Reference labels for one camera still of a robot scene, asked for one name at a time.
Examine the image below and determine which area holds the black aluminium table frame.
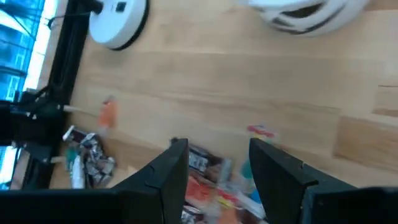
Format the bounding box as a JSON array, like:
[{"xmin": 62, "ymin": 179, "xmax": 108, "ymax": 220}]
[{"xmin": 21, "ymin": 0, "xmax": 94, "ymax": 190}]

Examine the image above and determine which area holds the green gummy candy packet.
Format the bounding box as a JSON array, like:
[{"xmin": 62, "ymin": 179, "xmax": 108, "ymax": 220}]
[
  {"xmin": 239, "ymin": 157, "xmax": 259, "ymax": 187},
  {"xmin": 63, "ymin": 146, "xmax": 77, "ymax": 166}
]

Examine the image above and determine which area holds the white plastic bucket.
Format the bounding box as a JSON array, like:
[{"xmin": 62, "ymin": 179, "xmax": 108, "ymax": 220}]
[{"xmin": 239, "ymin": 0, "xmax": 371, "ymax": 38}]

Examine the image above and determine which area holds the blue white candy bar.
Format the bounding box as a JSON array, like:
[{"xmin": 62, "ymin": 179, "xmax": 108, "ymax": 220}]
[
  {"xmin": 70, "ymin": 154, "xmax": 86, "ymax": 190},
  {"xmin": 239, "ymin": 192, "xmax": 267, "ymax": 218}
]

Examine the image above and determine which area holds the red yellow gummy candy packet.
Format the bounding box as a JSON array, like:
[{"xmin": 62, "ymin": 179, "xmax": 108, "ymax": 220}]
[{"xmin": 247, "ymin": 124, "xmax": 277, "ymax": 139}]

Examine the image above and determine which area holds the white desk lamp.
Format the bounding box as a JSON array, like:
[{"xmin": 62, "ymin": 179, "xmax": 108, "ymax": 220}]
[{"xmin": 88, "ymin": 0, "xmax": 150, "ymax": 51}]

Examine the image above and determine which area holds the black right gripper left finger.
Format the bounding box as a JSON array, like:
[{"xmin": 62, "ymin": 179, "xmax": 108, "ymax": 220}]
[{"xmin": 0, "ymin": 138, "xmax": 190, "ymax": 224}]

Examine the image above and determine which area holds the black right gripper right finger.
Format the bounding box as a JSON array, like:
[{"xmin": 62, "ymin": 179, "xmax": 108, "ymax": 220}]
[{"xmin": 249, "ymin": 138, "xmax": 398, "ymax": 224}]

